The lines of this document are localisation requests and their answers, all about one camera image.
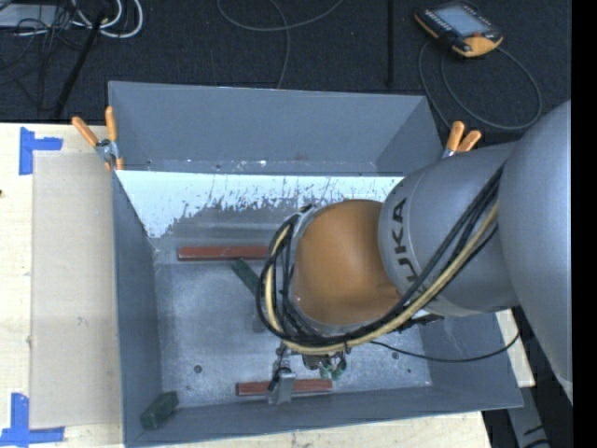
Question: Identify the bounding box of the grey metal bin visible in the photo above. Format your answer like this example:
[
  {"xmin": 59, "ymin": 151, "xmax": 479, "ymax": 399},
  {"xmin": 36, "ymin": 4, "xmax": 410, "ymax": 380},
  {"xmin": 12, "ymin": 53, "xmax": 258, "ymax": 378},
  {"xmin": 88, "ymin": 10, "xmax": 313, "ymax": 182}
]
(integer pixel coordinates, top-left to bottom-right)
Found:
[{"xmin": 106, "ymin": 80, "xmax": 524, "ymax": 448}]

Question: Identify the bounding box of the red-brown flat block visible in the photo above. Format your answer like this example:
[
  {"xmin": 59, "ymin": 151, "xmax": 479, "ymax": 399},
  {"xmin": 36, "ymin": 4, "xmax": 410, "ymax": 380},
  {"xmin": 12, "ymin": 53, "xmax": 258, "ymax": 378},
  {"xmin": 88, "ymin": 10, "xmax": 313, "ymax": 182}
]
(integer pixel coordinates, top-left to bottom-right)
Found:
[
  {"xmin": 176, "ymin": 245, "xmax": 271, "ymax": 262},
  {"xmin": 235, "ymin": 379, "xmax": 334, "ymax": 398}
]

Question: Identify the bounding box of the dark green flat block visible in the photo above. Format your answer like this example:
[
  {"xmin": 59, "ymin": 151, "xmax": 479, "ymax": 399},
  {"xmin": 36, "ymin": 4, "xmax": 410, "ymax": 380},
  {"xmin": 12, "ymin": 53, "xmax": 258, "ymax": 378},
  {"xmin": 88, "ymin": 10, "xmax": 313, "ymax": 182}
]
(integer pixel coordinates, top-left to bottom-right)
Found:
[
  {"xmin": 139, "ymin": 390, "xmax": 180, "ymax": 430},
  {"xmin": 231, "ymin": 258, "xmax": 262, "ymax": 297}
]

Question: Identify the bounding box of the pale cardboard board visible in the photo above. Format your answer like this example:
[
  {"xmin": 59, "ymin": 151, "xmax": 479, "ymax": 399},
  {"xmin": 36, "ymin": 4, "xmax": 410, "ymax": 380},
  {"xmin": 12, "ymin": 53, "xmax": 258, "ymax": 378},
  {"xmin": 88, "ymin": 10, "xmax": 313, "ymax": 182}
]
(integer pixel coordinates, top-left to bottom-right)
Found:
[{"xmin": 28, "ymin": 150, "xmax": 124, "ymax": 431}]

